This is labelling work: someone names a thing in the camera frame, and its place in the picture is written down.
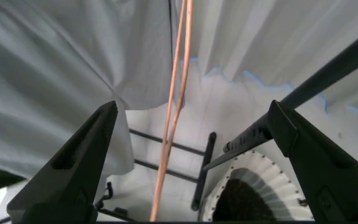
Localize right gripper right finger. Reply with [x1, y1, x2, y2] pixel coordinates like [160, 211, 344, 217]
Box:
[267, 99, 358, 222]

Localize black clothes rack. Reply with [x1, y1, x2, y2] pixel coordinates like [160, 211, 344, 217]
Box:
[129, 24, 358, 212]

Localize pink clothes hanger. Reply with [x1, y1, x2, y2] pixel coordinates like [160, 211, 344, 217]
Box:
[149, 0, 195, 222]

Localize pale grey shorts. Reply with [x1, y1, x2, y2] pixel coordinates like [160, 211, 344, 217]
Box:
[0, 0, 181, 200]

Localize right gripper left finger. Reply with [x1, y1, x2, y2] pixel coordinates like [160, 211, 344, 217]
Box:
[7, 100, 119, 222]

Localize white laundry basket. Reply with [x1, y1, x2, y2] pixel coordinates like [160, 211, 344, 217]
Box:
[199, 150, 315, 222]

